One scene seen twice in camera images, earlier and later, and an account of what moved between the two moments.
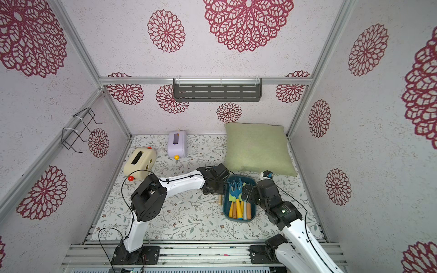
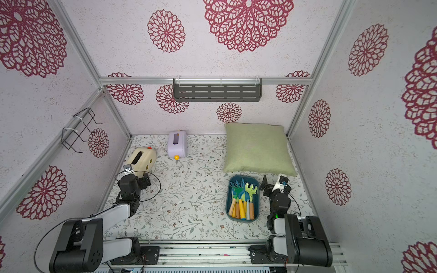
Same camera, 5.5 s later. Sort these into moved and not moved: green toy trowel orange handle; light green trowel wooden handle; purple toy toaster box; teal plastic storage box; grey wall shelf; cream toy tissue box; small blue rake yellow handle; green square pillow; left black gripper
Moved: small blue rake yellow handle; left black gripper; light green trowel wooden handle; green toy trowel orange handle
Not moved: teal plastic storage box; grey wall shelf; purple toy toaster box; cream toy tissue box; green square pillow
